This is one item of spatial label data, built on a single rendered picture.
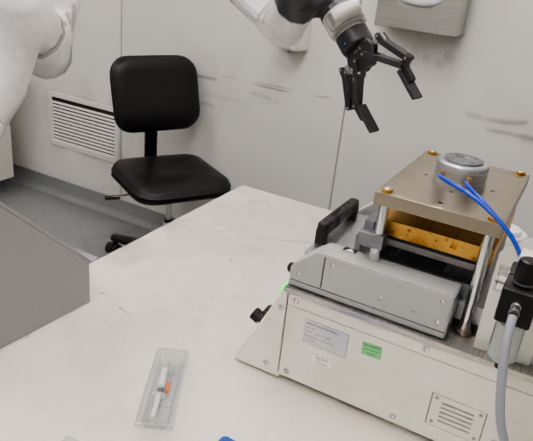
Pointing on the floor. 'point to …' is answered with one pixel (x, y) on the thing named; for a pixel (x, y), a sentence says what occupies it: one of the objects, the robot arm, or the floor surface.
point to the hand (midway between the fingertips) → (392, 111)
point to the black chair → (177, 117)
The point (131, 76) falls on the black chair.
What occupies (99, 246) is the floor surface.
